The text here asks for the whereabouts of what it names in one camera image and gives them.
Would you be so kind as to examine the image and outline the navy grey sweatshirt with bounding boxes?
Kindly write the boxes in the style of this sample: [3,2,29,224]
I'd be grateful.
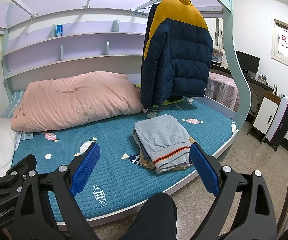
[132,114,192,174]

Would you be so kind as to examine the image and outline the pink duvet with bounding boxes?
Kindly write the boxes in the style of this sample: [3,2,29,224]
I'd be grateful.
[11,72,143,133]

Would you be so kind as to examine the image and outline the person's black trouser leg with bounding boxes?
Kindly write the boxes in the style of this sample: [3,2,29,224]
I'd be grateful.
[120,193,177,240]

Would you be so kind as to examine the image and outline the white cabinet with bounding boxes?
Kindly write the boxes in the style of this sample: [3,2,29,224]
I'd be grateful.
[247,92,281,135]

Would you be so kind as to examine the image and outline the folded khaki trousers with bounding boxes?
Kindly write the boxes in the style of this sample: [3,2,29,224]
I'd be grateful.
[136,135,195,174]

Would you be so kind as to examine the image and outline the dark desk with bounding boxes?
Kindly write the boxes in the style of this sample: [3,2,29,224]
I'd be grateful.
[211,64,274,93]

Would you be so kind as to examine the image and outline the pink patterned cloth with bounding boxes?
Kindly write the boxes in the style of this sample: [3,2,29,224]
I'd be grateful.
[205,73,240,112]

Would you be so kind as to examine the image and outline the blue box on shelf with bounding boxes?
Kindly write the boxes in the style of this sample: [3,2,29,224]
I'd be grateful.
[56,24,63,37]

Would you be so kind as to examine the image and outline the black monitor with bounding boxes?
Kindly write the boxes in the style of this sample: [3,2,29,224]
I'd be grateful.
[236,50,260,74]

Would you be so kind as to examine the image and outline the navy yellow puffer jacket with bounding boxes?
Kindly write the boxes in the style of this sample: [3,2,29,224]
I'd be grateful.
[141,0,213,109]

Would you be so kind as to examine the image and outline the purple wall shelf unit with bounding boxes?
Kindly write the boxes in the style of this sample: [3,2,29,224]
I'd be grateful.
[0,0,223,109]

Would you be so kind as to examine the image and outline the mint curved bed frame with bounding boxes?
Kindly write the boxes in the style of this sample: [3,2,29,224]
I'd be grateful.
[217,0,252,127]

